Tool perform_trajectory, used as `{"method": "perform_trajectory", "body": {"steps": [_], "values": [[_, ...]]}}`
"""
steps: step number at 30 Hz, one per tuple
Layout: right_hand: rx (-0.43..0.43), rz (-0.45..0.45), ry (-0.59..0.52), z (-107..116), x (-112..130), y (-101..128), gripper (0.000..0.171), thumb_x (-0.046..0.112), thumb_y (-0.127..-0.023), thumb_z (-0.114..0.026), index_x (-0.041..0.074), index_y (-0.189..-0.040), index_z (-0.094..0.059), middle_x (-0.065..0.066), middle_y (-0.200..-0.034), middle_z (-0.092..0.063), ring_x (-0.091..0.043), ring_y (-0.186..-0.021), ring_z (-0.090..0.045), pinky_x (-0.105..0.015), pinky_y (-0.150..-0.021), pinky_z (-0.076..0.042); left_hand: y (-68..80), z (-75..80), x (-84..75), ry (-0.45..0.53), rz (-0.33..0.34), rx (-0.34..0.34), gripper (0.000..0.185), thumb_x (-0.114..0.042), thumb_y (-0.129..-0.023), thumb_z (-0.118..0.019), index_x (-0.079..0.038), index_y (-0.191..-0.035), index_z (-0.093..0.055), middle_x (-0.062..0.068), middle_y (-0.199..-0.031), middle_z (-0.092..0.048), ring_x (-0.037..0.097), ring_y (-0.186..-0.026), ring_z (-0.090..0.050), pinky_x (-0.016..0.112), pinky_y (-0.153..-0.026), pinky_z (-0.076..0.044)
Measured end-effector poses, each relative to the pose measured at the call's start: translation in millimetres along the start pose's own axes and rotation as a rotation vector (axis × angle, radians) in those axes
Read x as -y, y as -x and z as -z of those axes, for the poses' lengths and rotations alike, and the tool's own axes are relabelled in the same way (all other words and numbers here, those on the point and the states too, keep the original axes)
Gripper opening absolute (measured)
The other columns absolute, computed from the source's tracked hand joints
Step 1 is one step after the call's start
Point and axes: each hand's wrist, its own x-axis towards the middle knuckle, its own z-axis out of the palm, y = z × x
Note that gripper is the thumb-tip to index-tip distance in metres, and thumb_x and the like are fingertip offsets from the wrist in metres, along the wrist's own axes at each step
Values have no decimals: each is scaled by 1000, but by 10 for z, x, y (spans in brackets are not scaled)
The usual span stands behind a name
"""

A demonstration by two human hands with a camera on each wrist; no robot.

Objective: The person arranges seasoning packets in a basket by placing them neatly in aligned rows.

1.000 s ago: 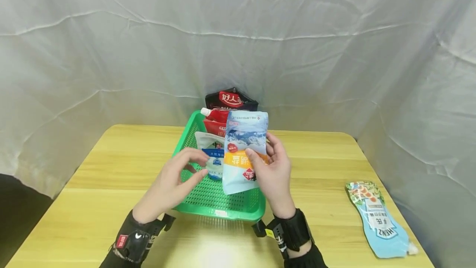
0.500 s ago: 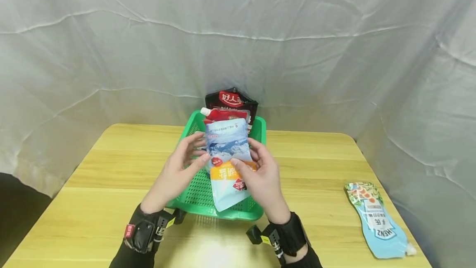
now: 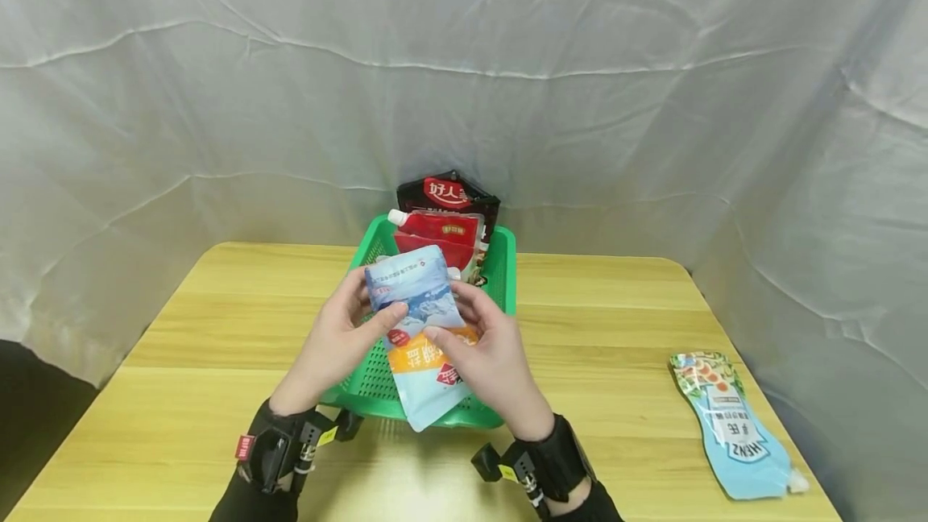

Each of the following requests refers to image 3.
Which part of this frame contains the person's left hand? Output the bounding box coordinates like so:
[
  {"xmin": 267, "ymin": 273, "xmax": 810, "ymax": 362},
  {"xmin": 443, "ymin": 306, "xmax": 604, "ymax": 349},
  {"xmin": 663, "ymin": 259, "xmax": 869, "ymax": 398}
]
[{"xmin": 268, "ymin": 266, "xmax": 409, "ymax": 416}]

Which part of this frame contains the person's right hand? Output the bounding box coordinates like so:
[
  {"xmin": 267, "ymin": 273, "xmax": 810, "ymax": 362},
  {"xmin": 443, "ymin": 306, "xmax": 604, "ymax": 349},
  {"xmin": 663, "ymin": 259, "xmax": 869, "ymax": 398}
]
[{"xmin": 422, "ymin": 280, "xmax": 557, "ymax": 442}]

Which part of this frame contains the blue and orange salt pouch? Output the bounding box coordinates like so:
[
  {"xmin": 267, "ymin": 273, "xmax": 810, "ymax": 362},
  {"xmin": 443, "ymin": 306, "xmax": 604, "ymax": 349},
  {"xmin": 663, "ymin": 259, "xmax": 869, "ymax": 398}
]
[{"xmin": 363, "ymin": 245, "xmax": 481, "ymax": 433}]

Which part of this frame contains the person's right forearm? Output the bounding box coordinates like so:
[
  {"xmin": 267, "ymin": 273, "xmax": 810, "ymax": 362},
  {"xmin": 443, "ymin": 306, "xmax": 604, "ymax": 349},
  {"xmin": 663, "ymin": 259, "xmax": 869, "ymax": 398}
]
[{"xmin": 545, "ymin": 477, "xmax": 624, "ymax": 522}]

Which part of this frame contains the person's left forearm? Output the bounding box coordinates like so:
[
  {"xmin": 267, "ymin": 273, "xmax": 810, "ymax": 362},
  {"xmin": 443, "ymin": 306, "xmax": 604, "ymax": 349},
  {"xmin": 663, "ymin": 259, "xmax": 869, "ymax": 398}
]
[{"xmin": 209, "ymin": 470, "xmax": 300, "ymax": 522}]

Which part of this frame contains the green plastic basket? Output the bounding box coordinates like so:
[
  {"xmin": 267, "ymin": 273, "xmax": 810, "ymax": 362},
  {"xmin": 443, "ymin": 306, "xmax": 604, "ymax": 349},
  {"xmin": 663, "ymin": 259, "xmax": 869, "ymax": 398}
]
[{"xmin": 319, "ymin": 214, "xmax": 517, "ymax": 429}]

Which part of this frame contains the red spouted sauce pouch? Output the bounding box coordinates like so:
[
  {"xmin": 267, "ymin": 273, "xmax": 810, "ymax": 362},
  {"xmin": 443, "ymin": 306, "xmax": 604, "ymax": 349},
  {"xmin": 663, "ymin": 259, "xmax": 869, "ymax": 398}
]
[{"xmin": 387, "ymin": 209, "xmax": 486, "ymax": 271}]

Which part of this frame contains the black and red snack bag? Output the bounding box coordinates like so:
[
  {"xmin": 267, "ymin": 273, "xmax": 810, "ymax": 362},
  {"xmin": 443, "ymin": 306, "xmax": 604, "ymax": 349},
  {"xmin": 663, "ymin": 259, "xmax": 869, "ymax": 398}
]
[{"xmin": 396, "ymin": 170, "xmax": 502, "ymax": 288}]

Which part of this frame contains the black wrist band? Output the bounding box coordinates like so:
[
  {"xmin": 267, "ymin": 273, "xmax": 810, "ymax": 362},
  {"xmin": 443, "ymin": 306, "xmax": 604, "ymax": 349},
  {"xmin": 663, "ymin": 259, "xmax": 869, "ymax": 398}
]
[
  {"xmin": 470, "ymin": 413, "xmax": 597, "ymax": 520},
  {"xmin": 234, "ymin": 398, "xmax": 365, "ymax": 497}
]

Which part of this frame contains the light blue spouted sauce pouch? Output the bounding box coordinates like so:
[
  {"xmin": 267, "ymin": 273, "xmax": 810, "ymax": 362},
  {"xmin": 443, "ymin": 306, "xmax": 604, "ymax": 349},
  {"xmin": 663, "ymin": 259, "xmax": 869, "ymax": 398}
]
[{"xmin": 669, "ymin": 350, "xmax": 810, "ymax": 501}]

